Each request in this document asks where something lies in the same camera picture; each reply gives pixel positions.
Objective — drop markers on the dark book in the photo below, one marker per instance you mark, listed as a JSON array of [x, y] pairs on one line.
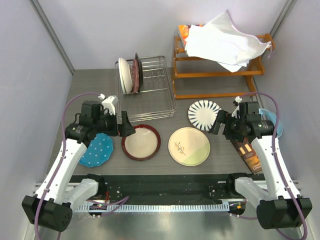
[[248, 155]]

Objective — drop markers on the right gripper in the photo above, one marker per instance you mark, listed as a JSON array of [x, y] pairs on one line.
[[223, 117]]

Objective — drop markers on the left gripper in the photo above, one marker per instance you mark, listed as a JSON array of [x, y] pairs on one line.
[[125, 129]]

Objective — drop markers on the white plate with blue stripes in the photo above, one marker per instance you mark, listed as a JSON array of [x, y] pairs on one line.
[[203, 113]]

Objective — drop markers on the orange package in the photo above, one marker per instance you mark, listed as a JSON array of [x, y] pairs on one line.
[[183, 32]]

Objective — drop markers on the metal wire dish rack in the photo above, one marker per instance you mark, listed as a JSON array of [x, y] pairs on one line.
[[156, 99]]

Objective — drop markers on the slotted cable duct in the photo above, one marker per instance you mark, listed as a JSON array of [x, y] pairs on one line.
[[88, 207]]

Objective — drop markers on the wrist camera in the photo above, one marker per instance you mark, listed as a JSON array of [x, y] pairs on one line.
[[108, 103], [236, 103]]

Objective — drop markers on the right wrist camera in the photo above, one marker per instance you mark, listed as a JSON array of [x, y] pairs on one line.
[[236, 103]]

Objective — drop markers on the blue plate with white dots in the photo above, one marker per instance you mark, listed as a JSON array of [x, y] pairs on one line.
[[98, 152]]

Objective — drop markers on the black plate in rack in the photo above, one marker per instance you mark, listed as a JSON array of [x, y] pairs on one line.
[[140, 72]]

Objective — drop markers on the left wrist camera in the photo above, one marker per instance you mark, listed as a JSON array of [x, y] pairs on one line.
[[108, 103]]

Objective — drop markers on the light blue headphones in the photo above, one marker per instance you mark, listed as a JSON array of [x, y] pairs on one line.
[[271, 116]]

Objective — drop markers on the wooden orange rack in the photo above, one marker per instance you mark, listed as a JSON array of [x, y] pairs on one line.
[[254, 68]]

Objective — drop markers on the white plate in rack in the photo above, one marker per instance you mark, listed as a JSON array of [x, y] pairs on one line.
[[125, 75]]

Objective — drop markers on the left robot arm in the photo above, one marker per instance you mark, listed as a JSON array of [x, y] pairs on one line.
[[51, 206]]

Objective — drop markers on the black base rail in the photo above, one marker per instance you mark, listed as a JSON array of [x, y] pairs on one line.
[[165, 190]]

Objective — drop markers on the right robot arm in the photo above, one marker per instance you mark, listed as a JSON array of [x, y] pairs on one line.
[[281, 205]]

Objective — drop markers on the white cloth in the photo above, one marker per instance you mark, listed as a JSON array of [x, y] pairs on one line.
[[220, 41]]

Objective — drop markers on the pink dotted plate in rack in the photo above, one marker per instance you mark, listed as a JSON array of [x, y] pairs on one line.
[[135, 76]]

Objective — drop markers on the cream plate with red rim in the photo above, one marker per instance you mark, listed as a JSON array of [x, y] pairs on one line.
[[143, 144]]

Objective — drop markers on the cream green plate with twig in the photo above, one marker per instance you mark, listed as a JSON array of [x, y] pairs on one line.
[[189, 146]]

